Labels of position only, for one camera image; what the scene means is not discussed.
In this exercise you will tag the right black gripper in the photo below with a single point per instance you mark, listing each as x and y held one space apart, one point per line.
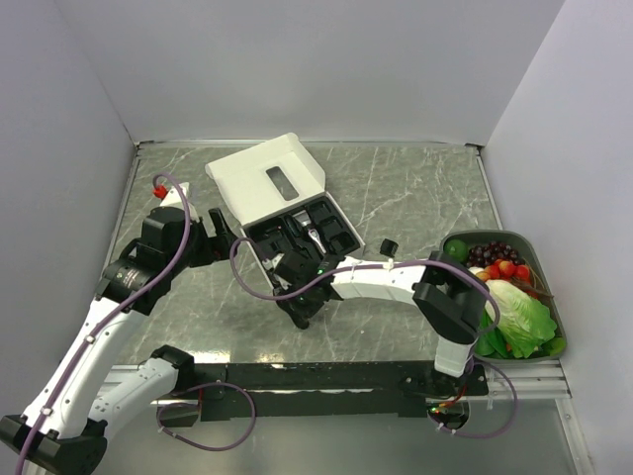
316 307

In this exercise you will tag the fake green lime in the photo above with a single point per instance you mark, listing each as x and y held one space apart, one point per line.
457 249

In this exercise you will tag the fake dark grapes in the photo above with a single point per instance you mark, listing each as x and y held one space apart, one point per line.
482 255

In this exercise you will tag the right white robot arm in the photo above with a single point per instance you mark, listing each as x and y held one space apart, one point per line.
449 296

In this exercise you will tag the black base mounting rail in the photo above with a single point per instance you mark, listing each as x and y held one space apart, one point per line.
403 388

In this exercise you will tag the black comb attachment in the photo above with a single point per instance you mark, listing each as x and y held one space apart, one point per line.
388 248

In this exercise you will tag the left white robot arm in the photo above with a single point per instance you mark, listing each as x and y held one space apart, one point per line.
67 427

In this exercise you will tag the white hair clipper kit box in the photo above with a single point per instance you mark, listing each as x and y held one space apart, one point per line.
264 185

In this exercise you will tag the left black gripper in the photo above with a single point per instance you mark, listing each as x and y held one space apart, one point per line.
214 247

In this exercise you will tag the black silver hair clipper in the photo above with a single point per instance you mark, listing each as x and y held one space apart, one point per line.
305 221

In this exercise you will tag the fake green lettuce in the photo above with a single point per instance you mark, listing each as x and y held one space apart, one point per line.
525 329

